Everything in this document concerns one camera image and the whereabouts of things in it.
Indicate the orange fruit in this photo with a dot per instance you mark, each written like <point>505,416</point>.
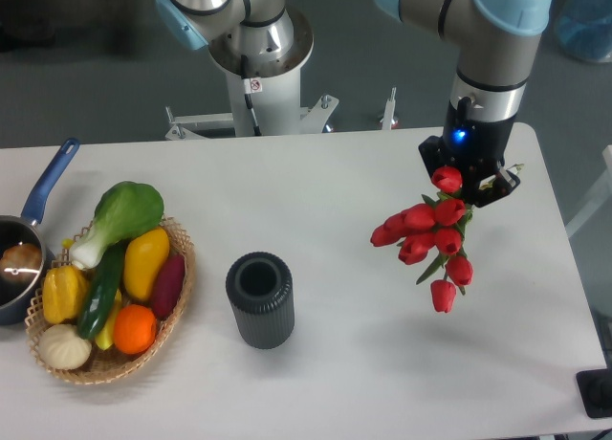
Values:
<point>135,329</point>

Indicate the purple sweet potato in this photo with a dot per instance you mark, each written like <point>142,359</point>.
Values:
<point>168,286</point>

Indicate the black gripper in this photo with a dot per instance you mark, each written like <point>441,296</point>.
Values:
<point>477,149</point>

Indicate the black device at table edge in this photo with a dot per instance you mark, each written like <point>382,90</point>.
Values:
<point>595,391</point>

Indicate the green bok choy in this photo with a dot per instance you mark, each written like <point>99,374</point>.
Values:
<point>125,211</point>

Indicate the yellow bell pepper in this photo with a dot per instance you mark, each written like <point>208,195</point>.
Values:
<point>63,293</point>

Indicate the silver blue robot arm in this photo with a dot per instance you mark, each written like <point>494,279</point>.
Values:
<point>497,42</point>

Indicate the red tulip bouquet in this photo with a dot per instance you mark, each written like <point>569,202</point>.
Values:
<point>438,224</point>

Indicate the blue translucent container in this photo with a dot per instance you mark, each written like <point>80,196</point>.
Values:
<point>583,30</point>

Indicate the green cucumber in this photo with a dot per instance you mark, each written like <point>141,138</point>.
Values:
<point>100,298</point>

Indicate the yellow mango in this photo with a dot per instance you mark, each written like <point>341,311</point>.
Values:
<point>144,257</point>

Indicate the brown bread in pan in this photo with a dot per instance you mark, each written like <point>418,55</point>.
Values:
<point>21,263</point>

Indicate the blue handled saucepan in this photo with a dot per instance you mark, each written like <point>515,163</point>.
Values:
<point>15,298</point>

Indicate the white steamed bun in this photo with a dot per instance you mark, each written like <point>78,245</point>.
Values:
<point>61,348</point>

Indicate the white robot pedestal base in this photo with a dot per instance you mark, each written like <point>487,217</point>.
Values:
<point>261,47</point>

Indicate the dark grey ribbed vase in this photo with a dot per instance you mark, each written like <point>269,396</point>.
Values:
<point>260,290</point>

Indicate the woven wicker basket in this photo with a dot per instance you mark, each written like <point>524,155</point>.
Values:
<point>106,366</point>

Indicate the yellow banana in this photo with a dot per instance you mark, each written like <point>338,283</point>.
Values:
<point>105,337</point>

